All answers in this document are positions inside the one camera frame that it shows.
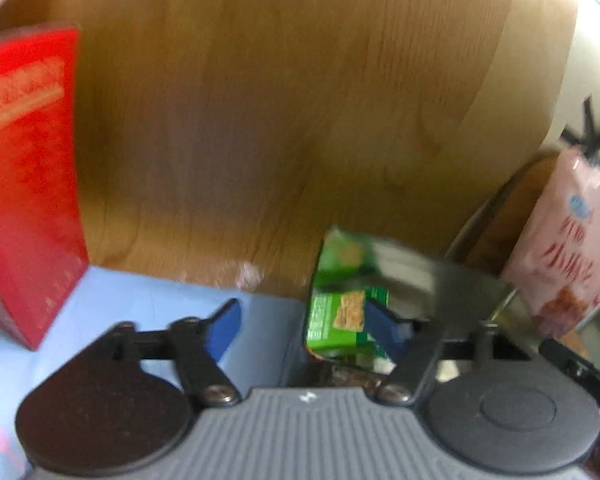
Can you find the green cracker packet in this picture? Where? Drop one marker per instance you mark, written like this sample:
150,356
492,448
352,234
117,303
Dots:
342,255
332,322

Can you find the pink snack packet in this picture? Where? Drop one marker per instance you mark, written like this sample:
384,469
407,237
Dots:
565,240

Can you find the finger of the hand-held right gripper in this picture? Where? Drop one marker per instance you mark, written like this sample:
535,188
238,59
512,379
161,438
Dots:
575,367

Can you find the red gift box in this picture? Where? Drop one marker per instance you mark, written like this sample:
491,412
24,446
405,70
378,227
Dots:
27,185

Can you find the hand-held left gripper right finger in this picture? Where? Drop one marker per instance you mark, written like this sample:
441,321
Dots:
384,329

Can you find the white cushion with black marks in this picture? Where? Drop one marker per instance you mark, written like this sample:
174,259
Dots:
587,75

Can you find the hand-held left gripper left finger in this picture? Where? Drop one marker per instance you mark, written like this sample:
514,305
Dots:
226,331

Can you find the wooden headboard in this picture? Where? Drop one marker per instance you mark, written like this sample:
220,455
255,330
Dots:
280,110

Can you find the black box with sheep print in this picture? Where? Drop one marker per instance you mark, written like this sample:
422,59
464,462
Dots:
455,280

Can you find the printed blanket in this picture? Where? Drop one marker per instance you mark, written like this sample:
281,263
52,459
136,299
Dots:
130,300

